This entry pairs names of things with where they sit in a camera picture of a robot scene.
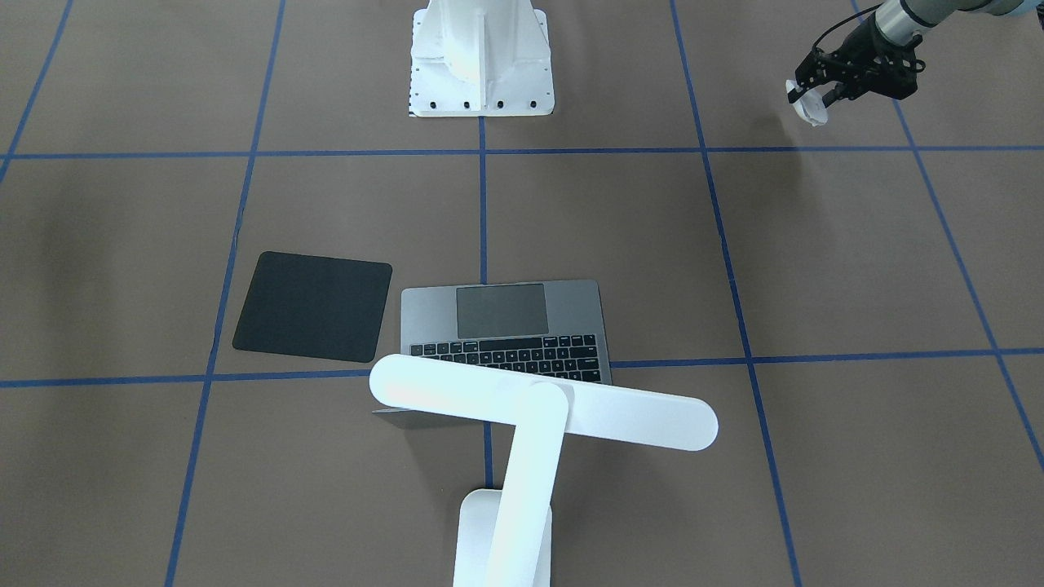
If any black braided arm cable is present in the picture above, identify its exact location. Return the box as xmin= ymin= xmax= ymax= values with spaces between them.
xmin=812 ymin=7 xmax=882 ymax=58

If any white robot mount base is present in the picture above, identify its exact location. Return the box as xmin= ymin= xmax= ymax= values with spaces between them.
xmin=408 ymin=1 xmax=555 ymax=118

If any grey laptop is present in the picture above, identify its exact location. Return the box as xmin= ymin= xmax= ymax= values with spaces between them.
xmin=400 ymin=279 xmax=613 ymax=384

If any white computer mouse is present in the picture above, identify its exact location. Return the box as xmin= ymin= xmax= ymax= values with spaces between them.
xmin=785 ymin=79 xmax=830 ymax=127

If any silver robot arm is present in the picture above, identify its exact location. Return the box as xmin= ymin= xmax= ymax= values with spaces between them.
xmin=785 ymin=1 xmax=1042 ymax=126

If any black mouse pad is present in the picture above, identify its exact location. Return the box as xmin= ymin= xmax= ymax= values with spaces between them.
xmin=232 ymin=250 xmax=394 ymax=363

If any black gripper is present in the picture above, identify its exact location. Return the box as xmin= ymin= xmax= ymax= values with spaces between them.
xmin=794 ymin=24 xmax=926 ymax=107

